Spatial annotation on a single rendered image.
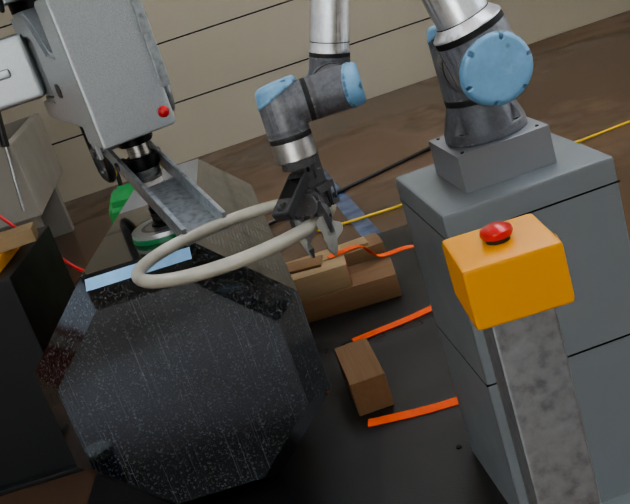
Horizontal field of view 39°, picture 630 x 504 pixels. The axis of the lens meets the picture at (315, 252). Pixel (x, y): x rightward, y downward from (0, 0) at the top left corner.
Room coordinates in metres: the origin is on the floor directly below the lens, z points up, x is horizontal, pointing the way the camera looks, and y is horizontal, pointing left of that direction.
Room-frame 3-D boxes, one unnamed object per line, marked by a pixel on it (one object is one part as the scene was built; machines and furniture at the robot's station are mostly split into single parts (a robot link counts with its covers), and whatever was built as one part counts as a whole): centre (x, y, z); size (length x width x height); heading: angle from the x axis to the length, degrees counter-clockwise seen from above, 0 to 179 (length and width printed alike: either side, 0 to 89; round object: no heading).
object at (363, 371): (2.71, -0.02, 0.07); 0.30 x 0.12 x 0.12; 3
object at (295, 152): (1.83, -0.02, 1.07); 0.10 x 0.09 x 0.05; 51
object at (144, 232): (2.56, 0.39, 0.82); 0.21 x 0.21 x 0.01
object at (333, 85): (1.85, -0.14, 1.17); 0.12 x 0.12 x 0.09; 89
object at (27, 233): (3.10, 1.02, 0.81); 0.20 x 0.10 x 0.05; 96
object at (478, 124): (2.01, -0.46, 0.99); 0.19 x 0.19 x 0.10
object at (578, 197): (2.01, -0.46, 0.43); 0.50 x 0.50 x 0.85; 4
